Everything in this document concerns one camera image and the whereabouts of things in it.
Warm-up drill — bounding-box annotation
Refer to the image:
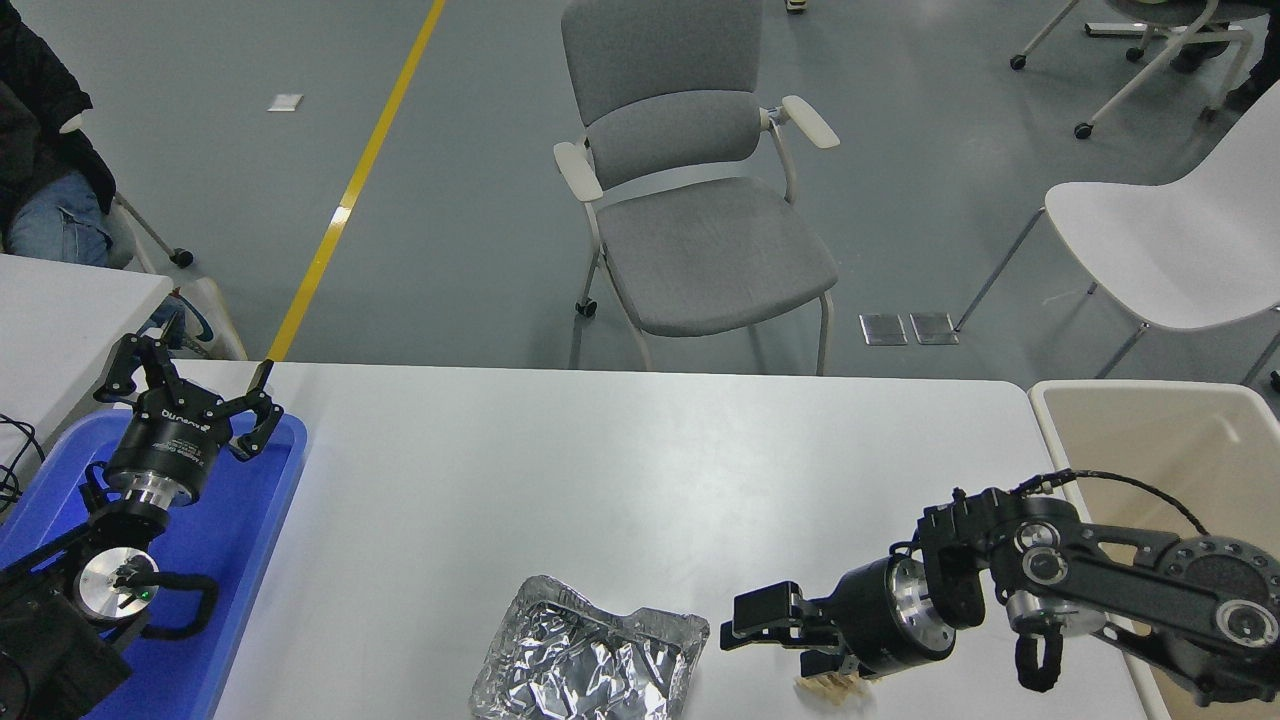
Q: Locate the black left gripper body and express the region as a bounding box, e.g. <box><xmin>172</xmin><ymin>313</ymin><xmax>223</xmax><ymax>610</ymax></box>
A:
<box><xmin>105</xmin><ymin>395</ymin><xmax>234</xmax><ymax>498</ymax></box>

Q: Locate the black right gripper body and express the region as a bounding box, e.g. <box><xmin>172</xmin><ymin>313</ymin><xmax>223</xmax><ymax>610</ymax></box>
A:
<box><xmin>826</xmin><ymin>556</ymin><xmax>917</xmax><ymax>679</ymax></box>

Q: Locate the foil tray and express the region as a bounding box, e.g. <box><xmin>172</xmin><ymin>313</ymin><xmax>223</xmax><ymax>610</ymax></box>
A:
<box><xmin>468</xmin><ymin>575</ymin><xmax>711</xmax><ymax>720</ymax></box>

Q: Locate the crumpled tan paper ball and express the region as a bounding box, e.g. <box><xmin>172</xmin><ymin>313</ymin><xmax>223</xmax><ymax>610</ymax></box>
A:
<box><xmin>793</xmin><ymin>674</ymin><xmax>873</xmax><ymax>707</ymax></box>

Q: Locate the white side table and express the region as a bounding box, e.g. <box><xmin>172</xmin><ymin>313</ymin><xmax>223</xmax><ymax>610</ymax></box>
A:
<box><xmin>0</xmin><ymin>253</ymin><xmax>174</xmax><ymax>471</ymax></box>

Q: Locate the blue plastic tray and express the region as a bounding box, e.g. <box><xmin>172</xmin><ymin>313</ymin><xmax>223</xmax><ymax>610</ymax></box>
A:
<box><xmin>0</xmin><ymin>408</ymin><xmax>309</xmax><ymax>720</ymax></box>

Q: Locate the grey wheeled chair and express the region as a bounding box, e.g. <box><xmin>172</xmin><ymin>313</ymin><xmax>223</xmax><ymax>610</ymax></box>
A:
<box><xmin>55</xmin><ymin>112</ymin><xmax>193</xmax><ymax>276</ymax></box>

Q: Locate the yellow floor tape line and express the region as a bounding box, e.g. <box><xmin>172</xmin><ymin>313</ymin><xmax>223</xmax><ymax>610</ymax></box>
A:
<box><xmin>265</xmin><ymin>0</ymin><xmax>448</xmax><ymax>363</ymax></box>

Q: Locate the person in black jacket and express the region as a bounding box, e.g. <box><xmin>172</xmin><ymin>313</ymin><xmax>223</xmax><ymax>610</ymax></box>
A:
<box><xmin>0</xmin><ymin>0</ymin><xmax>116</xmax><ymax>269</ymax></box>

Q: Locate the large pale plastic bin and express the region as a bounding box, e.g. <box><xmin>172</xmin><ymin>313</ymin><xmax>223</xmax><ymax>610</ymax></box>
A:
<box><xmin>1028</xmin><ymin>378</ymin><xmax>1280</xmax><ymax>720</ymax></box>

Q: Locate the grey padded armchair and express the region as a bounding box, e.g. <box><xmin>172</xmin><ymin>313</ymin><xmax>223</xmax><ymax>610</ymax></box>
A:
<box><xmin>553</xmin><ymin>0</ymin><xmax>841</xmax><ymax>377</ymax></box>

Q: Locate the white shell chair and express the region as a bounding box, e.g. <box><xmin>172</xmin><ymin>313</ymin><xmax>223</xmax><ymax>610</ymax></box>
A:
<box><xmin>955</xmin><ymin>78</ymin><xmax>1280</xmax><ymax>383</ymax></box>

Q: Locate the white-framed rolling chair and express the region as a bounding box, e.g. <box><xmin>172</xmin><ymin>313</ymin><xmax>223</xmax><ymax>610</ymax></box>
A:
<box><xmin>1010</xmin><ymin>0</ymin><xmax>1256</xmax><ymax>139</ymax></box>

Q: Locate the thin black cable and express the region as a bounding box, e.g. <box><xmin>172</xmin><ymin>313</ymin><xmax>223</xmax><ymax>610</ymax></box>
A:
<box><xmin>0</xmin><ymin>415</ymin><xmax>46</xmax><ymax>511</ymax></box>

